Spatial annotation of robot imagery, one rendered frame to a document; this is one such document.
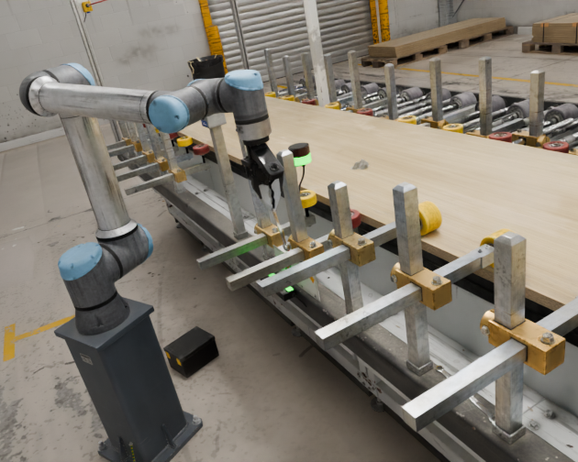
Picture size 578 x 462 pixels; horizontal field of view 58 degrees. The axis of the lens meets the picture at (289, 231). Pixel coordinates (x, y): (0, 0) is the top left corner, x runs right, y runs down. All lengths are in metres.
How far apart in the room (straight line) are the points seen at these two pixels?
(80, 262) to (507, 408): 1.34
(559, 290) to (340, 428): 1.18
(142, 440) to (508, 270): 1.59
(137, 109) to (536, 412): 1.18
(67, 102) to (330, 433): 1.47
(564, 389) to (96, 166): 1.48
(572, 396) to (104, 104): 1.31
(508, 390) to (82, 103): 1.23
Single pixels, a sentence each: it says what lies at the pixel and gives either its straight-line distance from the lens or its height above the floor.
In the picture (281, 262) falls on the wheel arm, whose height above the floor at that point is 0.85.
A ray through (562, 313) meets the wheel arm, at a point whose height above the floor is 0.96.
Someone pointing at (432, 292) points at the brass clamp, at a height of 0.96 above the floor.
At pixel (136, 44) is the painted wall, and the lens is 9.14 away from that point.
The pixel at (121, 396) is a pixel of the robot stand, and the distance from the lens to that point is 2.02.
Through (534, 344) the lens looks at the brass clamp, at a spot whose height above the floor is 0.97.
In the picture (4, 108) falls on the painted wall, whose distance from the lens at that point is 9.06.
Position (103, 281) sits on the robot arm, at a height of 0.77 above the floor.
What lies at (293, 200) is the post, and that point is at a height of 1.00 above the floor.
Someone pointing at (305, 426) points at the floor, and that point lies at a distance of 2.19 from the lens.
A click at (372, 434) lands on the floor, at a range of 2.13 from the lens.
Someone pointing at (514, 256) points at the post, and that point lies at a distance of 0.91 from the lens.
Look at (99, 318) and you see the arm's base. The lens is 1.92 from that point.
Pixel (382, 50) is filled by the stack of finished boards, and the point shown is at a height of 0.25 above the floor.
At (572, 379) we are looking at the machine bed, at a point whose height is 0.71.
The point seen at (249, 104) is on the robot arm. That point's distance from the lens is 1.35.
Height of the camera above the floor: 1.57
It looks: 25 degrees down
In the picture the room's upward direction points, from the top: 11 degrees counter-clockwise
